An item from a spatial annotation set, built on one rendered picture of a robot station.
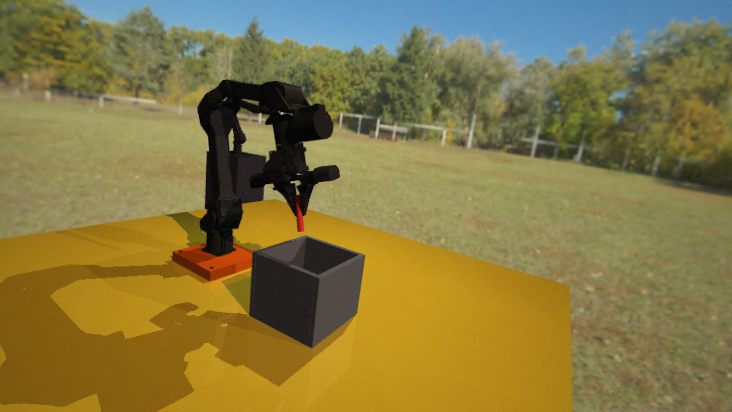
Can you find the red peg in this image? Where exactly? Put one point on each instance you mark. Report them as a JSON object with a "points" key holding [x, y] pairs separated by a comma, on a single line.
{"points": [[299, 217]]}

